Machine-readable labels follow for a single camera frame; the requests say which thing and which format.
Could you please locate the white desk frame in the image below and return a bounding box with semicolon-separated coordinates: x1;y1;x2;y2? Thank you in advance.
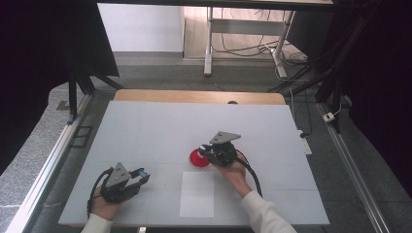
203;7;296;79

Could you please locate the white wall panel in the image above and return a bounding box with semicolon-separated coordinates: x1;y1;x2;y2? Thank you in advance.
97;3;185;53

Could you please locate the aluminium floor rail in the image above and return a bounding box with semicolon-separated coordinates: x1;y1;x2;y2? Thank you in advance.
315;102;394;233
5;93;95;233

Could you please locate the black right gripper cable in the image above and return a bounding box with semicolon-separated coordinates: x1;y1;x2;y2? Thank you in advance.
235;149;263;198

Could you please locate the tangle of black cables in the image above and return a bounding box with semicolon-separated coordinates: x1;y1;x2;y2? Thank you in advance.
212;8;309;66

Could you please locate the wooden table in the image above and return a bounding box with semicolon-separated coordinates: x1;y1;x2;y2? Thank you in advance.
113;88;287;106

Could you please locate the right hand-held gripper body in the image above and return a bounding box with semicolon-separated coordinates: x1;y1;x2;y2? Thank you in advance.
201;130;242;168

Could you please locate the person's right hand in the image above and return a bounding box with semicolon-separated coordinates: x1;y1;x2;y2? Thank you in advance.
212;151;253;199

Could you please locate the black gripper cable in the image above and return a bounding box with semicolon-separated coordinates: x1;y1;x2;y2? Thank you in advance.
86;166;115;219
235;149;263;198

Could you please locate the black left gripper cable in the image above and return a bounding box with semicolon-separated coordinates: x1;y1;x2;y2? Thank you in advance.
86;166;115;219

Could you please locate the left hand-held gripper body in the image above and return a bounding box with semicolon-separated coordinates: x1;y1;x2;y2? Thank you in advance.
99;161;141;205

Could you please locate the large white board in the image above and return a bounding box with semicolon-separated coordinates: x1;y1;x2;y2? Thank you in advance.
57;100;330;227

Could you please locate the white paper sheet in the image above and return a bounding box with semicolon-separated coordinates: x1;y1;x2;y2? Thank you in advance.
179;171;216;218

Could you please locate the person's left hand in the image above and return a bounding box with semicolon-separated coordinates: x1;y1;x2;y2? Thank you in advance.
86;193;126;222

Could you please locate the black curtain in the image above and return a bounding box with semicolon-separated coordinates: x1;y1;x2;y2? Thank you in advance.
0;0;121;174
324;0;412;203

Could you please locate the round red ink pad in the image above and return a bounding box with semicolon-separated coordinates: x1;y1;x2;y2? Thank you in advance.
189;149;211;169

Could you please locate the white power strip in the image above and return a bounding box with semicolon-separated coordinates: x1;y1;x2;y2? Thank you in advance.
296;129;313;156

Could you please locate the black square floor frame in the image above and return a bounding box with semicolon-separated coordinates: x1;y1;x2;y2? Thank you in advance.
69;125;94;150

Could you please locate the black metal stand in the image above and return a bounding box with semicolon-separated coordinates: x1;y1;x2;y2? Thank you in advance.
66;64;124;126
267;0;361;134

